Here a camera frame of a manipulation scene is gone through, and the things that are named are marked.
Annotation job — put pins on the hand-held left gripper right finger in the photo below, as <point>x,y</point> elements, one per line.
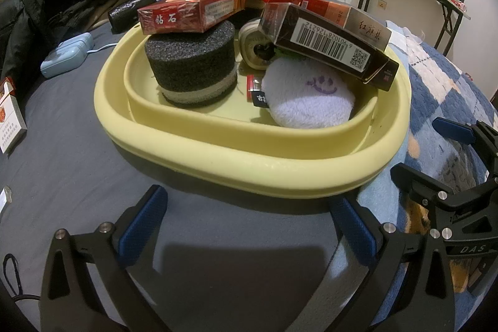
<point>352,227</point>

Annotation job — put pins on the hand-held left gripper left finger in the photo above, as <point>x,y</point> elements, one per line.
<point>144,223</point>

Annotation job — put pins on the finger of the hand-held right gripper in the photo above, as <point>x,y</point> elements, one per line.
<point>420,182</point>
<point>451,129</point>

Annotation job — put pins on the yellow plastic basin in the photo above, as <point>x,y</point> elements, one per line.
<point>233,168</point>

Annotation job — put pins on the silver red cigarette box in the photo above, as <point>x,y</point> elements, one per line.
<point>365,29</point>

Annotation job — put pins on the white plush smiley pad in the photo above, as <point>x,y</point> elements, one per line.
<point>303,102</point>

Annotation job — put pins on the small red black box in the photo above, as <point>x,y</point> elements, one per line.
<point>258,96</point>

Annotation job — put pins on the black foam cylinder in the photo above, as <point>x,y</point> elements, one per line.
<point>186,59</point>

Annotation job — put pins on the black carton box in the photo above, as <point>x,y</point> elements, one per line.
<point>311,34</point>

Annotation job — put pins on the white tape roll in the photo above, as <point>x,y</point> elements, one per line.
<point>249,44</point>

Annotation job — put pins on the blue checkered blanket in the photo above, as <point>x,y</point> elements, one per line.
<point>435,83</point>

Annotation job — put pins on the pink white packet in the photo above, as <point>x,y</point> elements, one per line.
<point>455,0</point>

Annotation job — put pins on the small white item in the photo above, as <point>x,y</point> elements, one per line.
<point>3,198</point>

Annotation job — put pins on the white red cigarette pack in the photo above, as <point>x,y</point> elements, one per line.
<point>9,122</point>

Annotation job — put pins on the light blue device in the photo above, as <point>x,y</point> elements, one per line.
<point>64,56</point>

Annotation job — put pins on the black wrapped bundle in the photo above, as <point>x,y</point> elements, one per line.
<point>128,11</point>

